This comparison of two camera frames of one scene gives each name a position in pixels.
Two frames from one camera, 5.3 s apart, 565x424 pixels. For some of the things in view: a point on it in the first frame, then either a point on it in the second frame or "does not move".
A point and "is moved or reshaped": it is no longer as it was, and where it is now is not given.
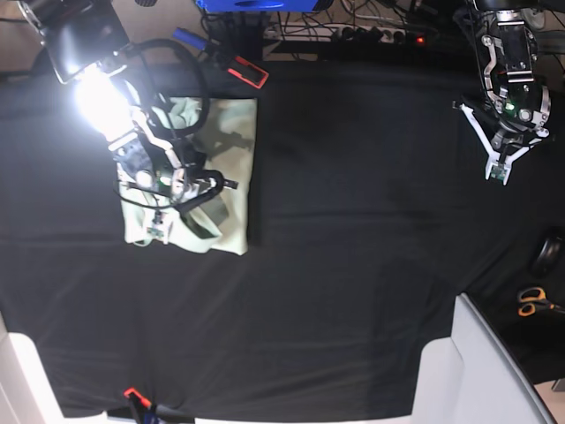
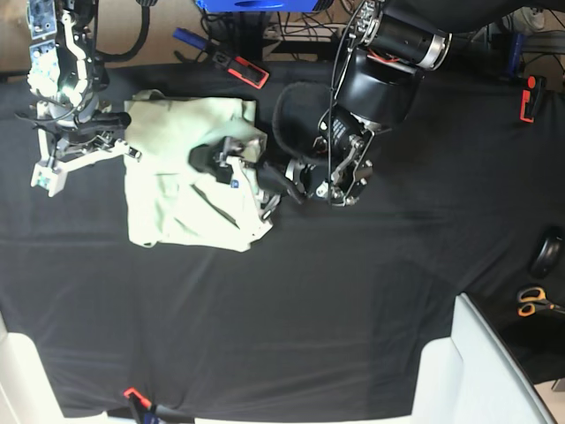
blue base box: [259, 6] does not move
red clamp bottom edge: [144, 401] does not move
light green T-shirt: [212, 207] is moved or reshaped
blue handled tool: [190, 37] does not move
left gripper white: [169, 199] → [51, 172]
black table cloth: [370, 213] does not move
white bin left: [26, 396] does not move
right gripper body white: [498, 165] → [248, 199]
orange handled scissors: [533, 299] does not move
